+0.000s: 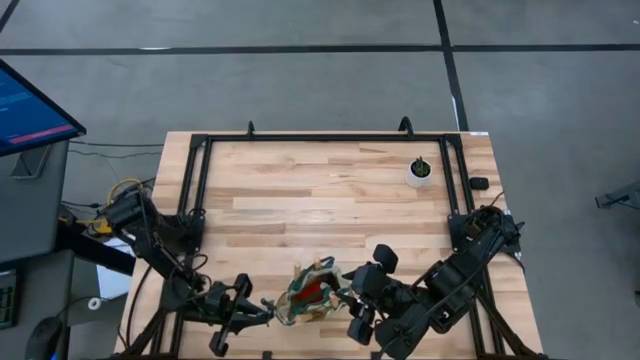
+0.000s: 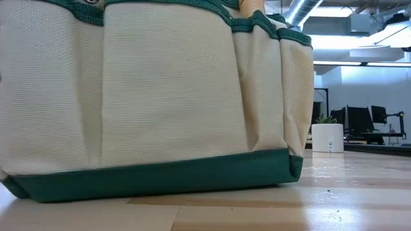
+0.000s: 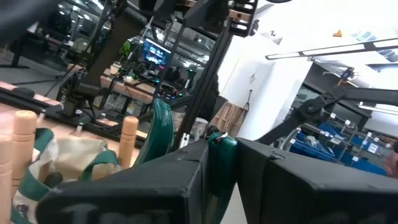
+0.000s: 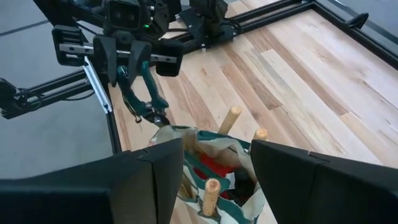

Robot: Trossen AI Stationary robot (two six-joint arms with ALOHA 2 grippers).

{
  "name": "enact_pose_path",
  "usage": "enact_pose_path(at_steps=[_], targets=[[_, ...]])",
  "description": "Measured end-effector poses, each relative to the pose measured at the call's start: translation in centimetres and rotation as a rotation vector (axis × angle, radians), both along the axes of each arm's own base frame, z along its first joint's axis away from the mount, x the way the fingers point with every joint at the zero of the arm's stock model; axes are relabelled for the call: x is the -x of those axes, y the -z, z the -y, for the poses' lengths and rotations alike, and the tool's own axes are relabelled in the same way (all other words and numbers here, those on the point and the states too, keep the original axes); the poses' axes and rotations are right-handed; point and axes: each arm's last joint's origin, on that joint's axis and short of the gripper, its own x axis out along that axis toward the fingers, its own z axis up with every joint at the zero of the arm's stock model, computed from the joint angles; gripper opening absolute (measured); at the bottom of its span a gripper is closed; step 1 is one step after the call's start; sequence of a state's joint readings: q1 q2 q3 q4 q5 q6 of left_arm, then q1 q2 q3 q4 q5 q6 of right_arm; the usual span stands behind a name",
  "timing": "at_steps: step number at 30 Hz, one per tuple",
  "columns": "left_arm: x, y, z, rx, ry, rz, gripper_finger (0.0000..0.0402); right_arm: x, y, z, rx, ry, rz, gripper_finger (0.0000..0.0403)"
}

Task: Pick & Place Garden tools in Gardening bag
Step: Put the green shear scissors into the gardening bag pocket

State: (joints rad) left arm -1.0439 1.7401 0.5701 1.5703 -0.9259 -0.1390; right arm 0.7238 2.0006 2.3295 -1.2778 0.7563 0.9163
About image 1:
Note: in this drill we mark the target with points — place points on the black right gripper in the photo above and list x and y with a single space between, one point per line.
377 295

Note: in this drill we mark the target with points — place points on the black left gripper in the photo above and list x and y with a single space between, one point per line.
225 310

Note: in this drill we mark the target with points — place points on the green beige gardening bag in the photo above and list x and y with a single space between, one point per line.
290 312

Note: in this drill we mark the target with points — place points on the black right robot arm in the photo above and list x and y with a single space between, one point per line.
450 280

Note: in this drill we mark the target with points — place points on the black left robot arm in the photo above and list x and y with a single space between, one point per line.
160 255

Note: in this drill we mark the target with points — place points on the red cloth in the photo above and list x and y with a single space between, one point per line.
307 294

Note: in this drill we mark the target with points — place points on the white potted succulent plant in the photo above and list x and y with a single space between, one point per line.
414 179

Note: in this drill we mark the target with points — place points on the white paper sheet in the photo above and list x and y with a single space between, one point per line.
112 280

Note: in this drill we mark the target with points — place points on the white tape roll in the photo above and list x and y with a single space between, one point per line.
89 303

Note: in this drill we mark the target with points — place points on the small black box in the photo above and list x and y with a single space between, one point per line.
479 183

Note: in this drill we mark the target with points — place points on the black desk leg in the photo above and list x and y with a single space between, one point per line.
95 252

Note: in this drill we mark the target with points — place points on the yellow clamp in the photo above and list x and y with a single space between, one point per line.
102 227

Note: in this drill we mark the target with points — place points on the black computer mouse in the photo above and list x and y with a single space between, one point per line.
44 340

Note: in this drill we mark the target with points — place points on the grey cart top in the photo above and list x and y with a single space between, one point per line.
35 210

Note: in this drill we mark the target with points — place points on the black keyboard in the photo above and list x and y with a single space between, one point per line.
7 300

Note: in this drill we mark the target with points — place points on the grey floor stand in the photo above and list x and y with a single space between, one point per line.
625 200

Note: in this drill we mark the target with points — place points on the blue computer monitor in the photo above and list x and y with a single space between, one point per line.
30 115

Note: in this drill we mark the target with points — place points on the black aluminium rig frame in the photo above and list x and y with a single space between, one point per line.
325 137

